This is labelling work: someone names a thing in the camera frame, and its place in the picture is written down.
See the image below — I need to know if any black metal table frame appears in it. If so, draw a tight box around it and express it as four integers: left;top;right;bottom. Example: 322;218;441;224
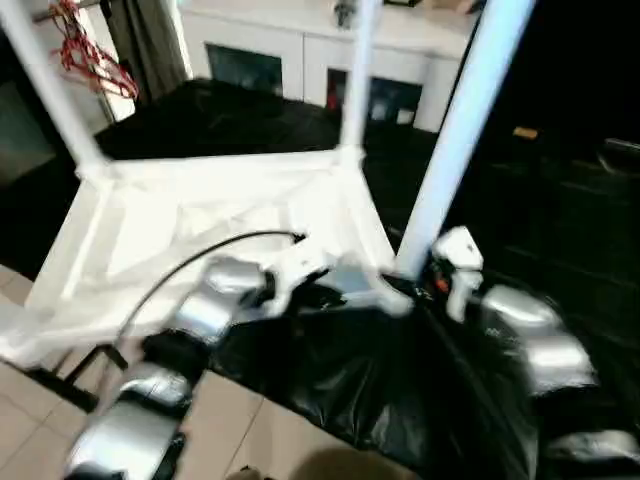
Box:
28;345;127;413

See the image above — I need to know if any black plastic mat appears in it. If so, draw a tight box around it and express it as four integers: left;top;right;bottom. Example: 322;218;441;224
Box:
0;78;640;480

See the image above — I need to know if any black horizontal rail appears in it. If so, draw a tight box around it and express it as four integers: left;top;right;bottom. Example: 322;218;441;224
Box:
598;138;640;176

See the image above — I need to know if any dark object on cabinet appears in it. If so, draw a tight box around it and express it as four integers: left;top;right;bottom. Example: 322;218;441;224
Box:
334;0;359;27

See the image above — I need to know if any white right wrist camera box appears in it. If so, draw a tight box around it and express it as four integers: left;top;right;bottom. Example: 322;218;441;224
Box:
428;226;487;323

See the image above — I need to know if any white plastic table leg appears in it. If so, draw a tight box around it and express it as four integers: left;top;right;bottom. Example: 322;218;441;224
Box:
394;0;538;283
0;0;113;183
337;0;384;167

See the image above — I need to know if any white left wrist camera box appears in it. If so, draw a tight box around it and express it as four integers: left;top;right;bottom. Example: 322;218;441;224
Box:
268;235;339;319

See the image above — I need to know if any white plastic table top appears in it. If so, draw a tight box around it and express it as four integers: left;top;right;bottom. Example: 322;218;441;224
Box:
0;148;417;373

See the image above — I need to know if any white cabinet with glass doors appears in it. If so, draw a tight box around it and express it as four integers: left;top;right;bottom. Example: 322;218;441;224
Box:
180;0;483;133

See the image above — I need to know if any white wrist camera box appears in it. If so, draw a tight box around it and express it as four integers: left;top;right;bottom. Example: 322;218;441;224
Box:
428;226;487;323
268;235;339;319

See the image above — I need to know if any grey curtain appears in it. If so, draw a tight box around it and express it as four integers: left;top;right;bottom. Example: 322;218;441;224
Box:
100;0;193;106

